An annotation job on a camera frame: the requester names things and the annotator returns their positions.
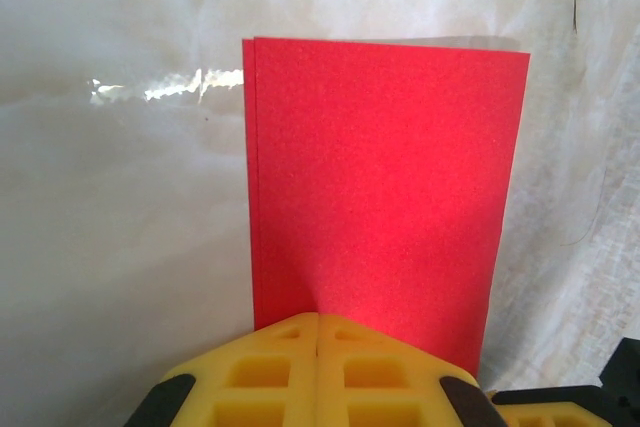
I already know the red cloth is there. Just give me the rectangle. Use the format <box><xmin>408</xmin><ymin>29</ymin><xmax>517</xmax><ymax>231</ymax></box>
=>
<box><xmin>241</xmin><ymin>36</ymin><xmax>531</xmax><ymax>391</ymax></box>

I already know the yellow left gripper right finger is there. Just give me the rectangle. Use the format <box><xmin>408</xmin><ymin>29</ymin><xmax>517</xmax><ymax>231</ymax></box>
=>
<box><xmin>318</xmin><ymin>311</ymin><xmax>509</xmax><ymax>427</ymax></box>

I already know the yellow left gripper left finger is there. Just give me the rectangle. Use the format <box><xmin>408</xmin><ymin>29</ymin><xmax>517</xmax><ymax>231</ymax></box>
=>
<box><xmin>124</xmin><ymin>311</ymin><xmax>319</xmax><ymax>427</ymax></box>

